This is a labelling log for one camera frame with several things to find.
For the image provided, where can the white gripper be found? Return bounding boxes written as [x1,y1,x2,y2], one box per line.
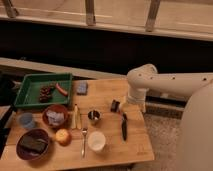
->
[110,96,146,112]

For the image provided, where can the red yellow apple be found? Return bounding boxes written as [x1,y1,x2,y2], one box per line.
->
[55,129,71,145]

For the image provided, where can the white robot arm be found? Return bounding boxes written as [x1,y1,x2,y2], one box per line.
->
[124,64,213,171]

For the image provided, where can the small metal cup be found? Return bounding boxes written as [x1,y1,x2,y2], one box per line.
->
[88,110,100,125]

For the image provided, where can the blue sponge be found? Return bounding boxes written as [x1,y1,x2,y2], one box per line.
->
[77,81,88,95]

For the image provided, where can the silver fork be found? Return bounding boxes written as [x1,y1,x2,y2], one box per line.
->
[81,127,88,158]

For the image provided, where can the white cup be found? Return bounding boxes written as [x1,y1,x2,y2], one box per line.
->
[88,131,106,153]

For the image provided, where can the peeled banana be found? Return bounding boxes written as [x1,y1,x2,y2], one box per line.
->
[71,105,82,129]

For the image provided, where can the red sausage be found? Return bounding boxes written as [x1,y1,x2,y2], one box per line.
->
[55,83,68,96]

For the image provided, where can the red bowl with white cloth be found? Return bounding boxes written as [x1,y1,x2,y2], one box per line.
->
[42,104,68,128]

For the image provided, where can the dark grapes bunch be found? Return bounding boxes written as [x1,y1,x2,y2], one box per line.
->
[39,86,53,103]

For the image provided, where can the green plastic tray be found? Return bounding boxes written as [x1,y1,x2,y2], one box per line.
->
[14,73,72,109]

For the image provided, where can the dark cloth in bowl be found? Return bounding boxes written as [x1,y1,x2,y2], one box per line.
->
[20,136,47,154]

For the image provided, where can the blue plastic cup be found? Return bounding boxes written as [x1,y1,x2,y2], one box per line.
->
[18,113,36,129]

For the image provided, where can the dark purple bowl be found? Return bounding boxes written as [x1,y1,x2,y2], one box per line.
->
[16,129,50,161]

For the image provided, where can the black handled knife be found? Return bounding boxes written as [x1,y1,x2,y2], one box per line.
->
[121,113,127,141]

